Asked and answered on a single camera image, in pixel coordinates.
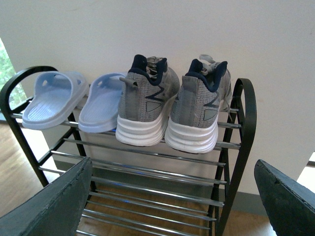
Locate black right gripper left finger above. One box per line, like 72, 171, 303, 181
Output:
0, 157, 93, 236

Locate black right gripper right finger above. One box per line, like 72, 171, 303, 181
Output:
254, 159, 315, 236

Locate grey knit sneaker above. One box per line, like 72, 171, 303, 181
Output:
164, 55, 232, 153
116, 55, 180, 147

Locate light blue slide slipper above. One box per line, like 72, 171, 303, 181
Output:
22, 71, 89, 130
78, 72, 127, 133

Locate black metal shoe rack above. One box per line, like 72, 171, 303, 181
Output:
0, 66, 257, 236

